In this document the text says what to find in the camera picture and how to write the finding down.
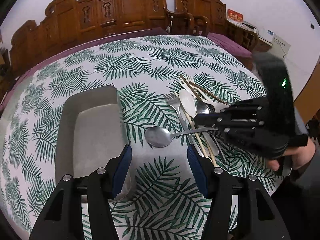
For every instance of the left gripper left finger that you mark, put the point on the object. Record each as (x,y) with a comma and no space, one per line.
(61,217)

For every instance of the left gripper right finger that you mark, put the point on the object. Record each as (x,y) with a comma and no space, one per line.
(258,217)

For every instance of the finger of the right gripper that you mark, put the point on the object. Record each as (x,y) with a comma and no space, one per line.
(230,111)
(209,120)

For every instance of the white plastic rice spoon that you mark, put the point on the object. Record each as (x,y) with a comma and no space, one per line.
(188,104)

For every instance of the large steel spoon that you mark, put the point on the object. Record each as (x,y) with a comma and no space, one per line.
(160,137)

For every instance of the person's right hand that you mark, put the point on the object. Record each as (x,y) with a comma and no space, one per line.
(300,156)

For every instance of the small steel spoon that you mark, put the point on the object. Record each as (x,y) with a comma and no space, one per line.
(202,108)

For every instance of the dark wooden chopstick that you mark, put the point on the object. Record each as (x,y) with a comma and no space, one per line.
(207,92)

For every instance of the light wooden chopstick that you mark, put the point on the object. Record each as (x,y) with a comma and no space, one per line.
(203,150)

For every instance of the steel fork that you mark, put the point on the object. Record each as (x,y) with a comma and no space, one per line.
(175,103)

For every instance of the purple armchair cushion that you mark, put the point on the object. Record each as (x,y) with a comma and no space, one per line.
(230,46)

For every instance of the wooden side table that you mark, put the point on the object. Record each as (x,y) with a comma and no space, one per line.
(257,44)

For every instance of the grey metal tray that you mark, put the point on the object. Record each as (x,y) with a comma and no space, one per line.
(91,132)

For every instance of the palm leaf tablecloth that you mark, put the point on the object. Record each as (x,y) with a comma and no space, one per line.
(166,203)

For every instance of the red card box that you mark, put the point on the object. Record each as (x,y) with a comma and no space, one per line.
(234,16)

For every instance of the carved wooden armchair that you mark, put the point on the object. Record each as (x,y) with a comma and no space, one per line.
(217,22)

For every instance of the carved wooden sofa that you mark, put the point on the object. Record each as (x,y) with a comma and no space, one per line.
(69,23)

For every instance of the white wall panel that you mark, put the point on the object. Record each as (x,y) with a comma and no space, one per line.
(280,47)

